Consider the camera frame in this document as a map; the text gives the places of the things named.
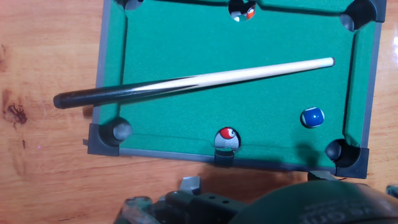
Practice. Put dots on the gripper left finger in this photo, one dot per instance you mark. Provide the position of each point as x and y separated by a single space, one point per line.
205 208

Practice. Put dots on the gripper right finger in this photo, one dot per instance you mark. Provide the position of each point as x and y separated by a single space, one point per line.
321 176

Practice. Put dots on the blue striped pool ball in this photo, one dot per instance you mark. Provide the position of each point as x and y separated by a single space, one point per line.
312 117

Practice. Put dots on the black and cream pool cue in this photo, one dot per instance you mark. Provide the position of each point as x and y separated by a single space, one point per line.
248 73

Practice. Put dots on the red pool ball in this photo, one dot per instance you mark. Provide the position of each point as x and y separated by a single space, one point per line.
227 133

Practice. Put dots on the mini green felt pool table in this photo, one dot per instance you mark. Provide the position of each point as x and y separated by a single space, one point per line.
217 40

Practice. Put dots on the green pool ball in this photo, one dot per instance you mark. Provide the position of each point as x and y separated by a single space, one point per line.
241 18

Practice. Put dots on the orange pool ball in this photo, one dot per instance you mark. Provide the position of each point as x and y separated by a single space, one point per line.
251 13

